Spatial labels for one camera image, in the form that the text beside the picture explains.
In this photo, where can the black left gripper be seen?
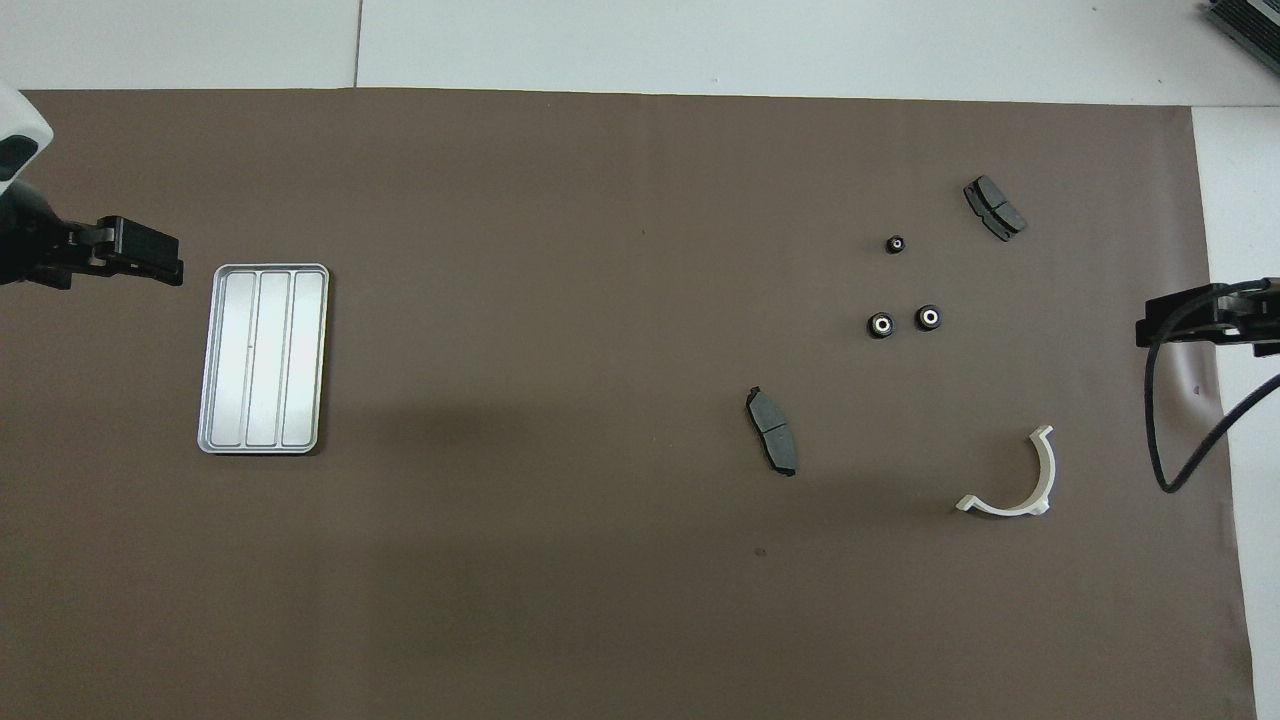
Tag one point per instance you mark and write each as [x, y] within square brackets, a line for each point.
[35, 250]

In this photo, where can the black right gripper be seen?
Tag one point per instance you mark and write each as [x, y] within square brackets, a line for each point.
[1262, 320]

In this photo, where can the small black roller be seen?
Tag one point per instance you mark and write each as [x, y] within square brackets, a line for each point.
[928, 317]

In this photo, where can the small black bearing gear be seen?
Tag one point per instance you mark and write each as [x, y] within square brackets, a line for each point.
[895, 244]

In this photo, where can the large black bearing gear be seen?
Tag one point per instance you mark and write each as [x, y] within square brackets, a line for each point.
[880, 325]

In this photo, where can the silver metal tray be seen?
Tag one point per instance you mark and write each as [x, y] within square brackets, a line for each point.
[262, 360]

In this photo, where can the dark grey brake pad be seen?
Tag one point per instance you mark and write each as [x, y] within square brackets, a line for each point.
[995, 208]
[772, 430]

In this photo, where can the dark ribbed metal device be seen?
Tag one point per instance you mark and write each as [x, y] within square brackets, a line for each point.
[1250, 25]

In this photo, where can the brown table mat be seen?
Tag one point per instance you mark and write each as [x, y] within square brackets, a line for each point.
[600, 300]

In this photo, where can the white curved plastic bracket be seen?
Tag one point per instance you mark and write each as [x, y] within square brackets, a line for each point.
[1046, 470]

